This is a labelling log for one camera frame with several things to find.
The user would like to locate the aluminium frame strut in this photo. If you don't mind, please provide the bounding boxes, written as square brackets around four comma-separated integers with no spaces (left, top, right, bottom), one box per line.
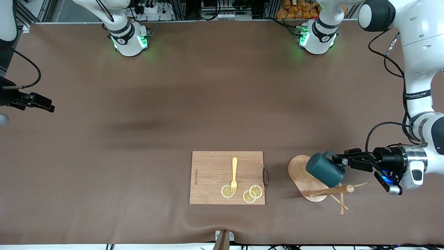
[16,0,54,25]

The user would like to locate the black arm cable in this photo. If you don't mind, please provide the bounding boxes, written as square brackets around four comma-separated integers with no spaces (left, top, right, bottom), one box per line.
[2,48,42,90]
[365,28,422,155]

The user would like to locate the white power strip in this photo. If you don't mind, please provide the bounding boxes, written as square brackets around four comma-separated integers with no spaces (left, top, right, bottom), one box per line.
[137,0,174,21]

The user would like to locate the yellow plastic fork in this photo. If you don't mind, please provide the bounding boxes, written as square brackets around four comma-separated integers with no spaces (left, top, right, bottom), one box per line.
[231,157,238,194]

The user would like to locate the wooden mug tree stand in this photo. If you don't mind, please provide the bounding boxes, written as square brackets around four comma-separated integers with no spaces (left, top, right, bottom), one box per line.
[288,155,369,215]

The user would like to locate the orange snack pile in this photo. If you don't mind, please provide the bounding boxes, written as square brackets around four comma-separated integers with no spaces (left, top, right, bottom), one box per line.
[276,0,348,19]

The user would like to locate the brown table mat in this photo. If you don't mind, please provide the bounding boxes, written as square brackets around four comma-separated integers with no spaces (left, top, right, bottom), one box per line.
[0,19,444,245]

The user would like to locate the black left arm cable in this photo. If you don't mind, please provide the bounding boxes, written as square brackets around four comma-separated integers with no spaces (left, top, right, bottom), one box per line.
[365,28,422,155]

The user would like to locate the dark teal ribbed cup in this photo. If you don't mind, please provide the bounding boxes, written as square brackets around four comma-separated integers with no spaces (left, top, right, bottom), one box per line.
[305,150,347,188]

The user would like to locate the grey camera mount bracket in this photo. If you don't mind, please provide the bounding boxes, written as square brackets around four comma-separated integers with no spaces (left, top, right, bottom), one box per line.
[212,230,235,250]

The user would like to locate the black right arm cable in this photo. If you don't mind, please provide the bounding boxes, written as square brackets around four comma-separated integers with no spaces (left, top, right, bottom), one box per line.
[2,48,42,90]

